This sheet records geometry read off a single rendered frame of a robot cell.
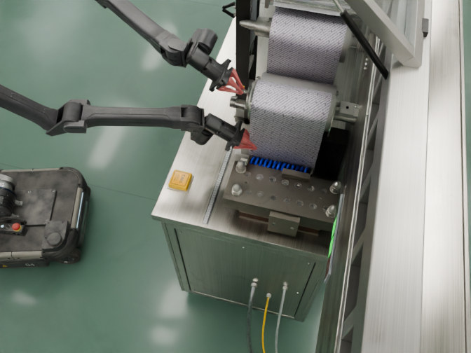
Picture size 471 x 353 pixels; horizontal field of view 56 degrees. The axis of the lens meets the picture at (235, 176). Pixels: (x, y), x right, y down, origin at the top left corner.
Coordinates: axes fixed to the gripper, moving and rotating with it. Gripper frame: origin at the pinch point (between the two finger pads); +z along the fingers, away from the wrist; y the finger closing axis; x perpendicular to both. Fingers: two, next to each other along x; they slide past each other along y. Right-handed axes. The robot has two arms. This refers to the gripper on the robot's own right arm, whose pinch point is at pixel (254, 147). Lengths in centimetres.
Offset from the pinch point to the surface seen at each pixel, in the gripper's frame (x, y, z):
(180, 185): -25.1, 12.8, -14.5
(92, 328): -127, 54, -9
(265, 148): 2.6, 0.3, 2.8
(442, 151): 55, 16, 27
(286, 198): 2.2, 14.4, 15.2
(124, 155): -140, -51, -32
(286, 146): 9.1, 0.2, 7.3
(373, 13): 72, 14, -11
